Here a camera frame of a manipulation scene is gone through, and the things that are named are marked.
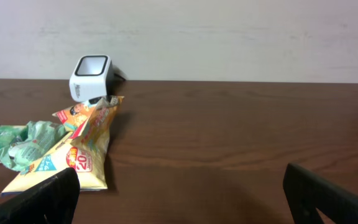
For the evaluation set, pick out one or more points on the white barcode scanner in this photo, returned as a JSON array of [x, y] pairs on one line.
[[94, 76]]

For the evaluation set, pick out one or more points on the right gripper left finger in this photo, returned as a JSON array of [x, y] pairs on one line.
[[53, 200]]

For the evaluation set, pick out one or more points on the cream snack bag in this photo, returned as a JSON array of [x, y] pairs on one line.
[[84, 150]]

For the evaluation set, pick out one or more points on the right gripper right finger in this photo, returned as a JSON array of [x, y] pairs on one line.
[[308, 194]]

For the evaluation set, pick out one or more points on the mint green pouch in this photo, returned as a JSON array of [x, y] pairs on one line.
[[37, 138]]

